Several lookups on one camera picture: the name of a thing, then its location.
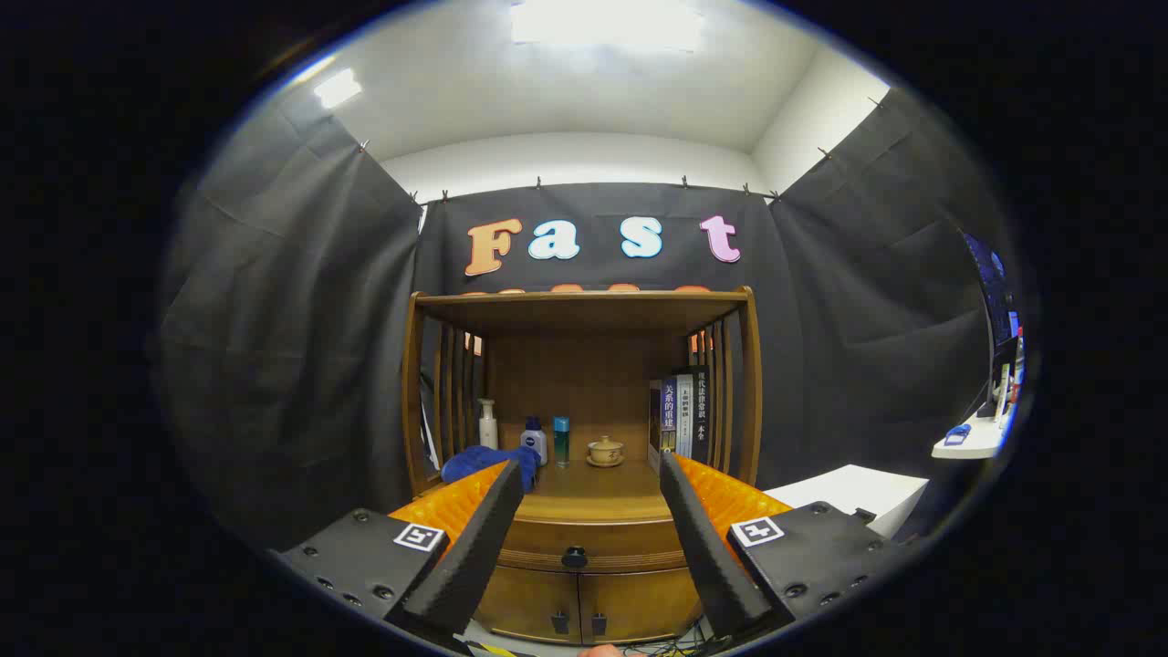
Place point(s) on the white desk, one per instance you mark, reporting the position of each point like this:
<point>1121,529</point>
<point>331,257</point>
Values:
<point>976,445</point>

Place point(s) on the blue folded towel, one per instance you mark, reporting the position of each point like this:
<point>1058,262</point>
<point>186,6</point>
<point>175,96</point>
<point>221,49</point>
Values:
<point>474,461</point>

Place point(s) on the small blue object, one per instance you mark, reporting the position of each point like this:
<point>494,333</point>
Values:
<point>957,434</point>

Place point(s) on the book with black spine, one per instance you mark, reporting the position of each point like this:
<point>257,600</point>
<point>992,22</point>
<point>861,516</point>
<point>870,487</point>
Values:
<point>701,411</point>

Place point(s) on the white pump bottle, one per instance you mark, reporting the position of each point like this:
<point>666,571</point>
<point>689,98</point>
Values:
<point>488,431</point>

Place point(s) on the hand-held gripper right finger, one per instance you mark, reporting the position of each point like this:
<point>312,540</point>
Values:
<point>707,547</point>

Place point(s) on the beige lidded teacup with saucer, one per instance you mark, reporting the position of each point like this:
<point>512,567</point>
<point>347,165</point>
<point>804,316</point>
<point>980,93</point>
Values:
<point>606,450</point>

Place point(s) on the white bottle with blue cap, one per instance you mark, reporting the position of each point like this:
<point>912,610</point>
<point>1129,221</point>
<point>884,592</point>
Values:
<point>535,445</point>

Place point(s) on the book with pale spine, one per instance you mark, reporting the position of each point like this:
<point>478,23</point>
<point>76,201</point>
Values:
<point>684,415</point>

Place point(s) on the book with blue spine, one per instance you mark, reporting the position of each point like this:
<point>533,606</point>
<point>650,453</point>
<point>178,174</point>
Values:
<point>666,411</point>

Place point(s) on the wooden countertop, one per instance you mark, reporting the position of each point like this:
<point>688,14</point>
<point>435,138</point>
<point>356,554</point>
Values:
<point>593,488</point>

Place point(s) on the white side cabinet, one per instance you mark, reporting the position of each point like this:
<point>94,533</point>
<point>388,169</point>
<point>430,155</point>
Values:
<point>849,488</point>

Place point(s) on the small ceiling light panel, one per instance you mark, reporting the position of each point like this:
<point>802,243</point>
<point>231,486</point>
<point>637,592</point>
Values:
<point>338,88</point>

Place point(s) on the teal slim bottle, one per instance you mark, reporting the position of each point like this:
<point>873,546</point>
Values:
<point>561,443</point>

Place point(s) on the computer monitor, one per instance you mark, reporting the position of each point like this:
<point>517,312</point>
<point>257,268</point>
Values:
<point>996,301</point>

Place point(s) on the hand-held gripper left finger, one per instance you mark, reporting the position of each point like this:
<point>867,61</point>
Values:
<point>474,547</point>

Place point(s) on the black backdrop cloth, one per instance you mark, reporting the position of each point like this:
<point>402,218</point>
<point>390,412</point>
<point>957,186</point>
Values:
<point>301,319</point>

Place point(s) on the wooden drawer with black knob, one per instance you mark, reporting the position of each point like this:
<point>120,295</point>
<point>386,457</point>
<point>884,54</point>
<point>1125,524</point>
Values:
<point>547,547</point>

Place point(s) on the large ceiling light panel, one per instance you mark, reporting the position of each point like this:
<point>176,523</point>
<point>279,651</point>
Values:
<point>607,23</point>

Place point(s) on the wooden cabinet with slatted shelf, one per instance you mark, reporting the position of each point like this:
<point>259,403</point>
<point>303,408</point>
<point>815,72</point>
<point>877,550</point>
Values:
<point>584,356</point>

